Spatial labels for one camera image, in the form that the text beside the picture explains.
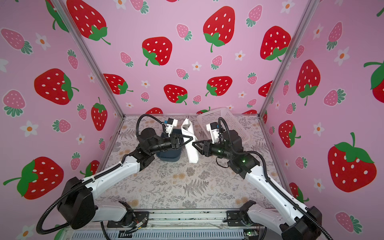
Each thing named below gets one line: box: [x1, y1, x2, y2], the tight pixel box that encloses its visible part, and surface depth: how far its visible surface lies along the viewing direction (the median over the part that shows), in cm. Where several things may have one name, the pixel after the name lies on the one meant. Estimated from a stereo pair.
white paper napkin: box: [181, 118, 199, 164], surface depth 68 cm
